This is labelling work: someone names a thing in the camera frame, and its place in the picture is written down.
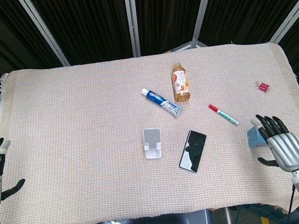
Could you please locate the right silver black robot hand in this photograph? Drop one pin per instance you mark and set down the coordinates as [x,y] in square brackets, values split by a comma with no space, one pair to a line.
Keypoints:
[287,150]

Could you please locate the black smartphone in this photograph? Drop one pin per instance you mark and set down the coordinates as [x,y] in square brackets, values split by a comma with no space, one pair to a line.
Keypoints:
[193,151]

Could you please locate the white folding phone stand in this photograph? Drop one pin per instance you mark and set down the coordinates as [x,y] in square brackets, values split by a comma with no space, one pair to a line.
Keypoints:
[152,144]

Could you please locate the small blue box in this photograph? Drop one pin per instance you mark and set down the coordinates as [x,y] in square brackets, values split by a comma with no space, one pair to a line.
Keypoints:
[255,139]

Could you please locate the small red wrapped candy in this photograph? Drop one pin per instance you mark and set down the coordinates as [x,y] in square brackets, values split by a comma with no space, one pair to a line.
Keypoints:
[263,86]

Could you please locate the green marker with red cap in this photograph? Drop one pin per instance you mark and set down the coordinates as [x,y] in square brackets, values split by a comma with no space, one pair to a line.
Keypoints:
[224,114]

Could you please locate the silver table leg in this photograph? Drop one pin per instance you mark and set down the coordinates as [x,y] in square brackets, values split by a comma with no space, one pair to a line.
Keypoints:
[228,220]

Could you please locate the beige woven tablecloth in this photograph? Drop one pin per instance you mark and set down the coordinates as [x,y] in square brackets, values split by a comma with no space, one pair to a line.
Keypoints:
[89,151]

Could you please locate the orange tea drink bottle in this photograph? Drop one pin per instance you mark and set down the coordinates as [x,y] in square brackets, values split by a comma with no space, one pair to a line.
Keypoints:
[181,84]

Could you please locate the blue white toothpaste tube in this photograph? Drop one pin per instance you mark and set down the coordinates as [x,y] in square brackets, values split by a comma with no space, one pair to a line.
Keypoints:
[162,102]

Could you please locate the silver screen frame post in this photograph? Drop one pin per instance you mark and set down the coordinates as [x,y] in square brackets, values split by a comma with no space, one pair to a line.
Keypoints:
[290,20]
[203,11]
[44,29]
[131,19]

